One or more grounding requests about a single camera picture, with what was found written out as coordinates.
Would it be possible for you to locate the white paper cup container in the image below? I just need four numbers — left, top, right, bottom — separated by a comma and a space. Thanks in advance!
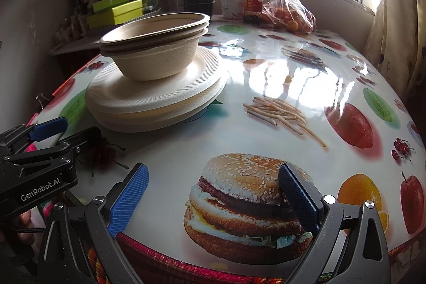
219, 0, 246, 19

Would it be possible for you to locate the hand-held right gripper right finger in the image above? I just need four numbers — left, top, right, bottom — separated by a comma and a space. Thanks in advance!
278, 162, 390, 284

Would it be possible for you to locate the cream dotted curtain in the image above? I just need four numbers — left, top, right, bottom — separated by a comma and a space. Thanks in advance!
363, 0, 426, 98

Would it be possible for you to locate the beige paper bowl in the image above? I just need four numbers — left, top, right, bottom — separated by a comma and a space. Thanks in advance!
100, 19, 210, 53
100, 28, 210, 81
100, 13, 211, 45

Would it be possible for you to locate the white paper plate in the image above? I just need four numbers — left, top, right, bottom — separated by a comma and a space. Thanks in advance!
91, 81, 227, 133
87, 71, 227, 118
85, 46, 223, 105

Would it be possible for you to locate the cluster of small bottles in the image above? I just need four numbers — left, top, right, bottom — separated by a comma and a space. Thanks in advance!
55, 0, 90, 45

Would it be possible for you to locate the person's left hand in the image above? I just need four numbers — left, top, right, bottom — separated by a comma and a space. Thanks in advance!
18, 209, 35, 245

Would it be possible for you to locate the lime green box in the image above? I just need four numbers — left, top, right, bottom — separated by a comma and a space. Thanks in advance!
87, 0, 144, 26

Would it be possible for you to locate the metal binder clip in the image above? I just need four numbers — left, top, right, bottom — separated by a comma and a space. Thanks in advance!
35, 94, 55, 112

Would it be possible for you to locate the fruit print tablecloth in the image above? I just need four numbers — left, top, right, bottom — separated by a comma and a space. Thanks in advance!
27, 18, 426, 274

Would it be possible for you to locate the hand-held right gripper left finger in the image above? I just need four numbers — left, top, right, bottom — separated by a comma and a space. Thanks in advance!
36, 163, 149, 284

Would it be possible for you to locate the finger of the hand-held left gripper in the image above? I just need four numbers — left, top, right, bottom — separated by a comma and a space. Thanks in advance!
3, 127, 102, 165
0, 117, 69, 155

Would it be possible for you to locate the red label glass jar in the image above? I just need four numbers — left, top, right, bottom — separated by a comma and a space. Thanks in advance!
243, 0, 266, 26

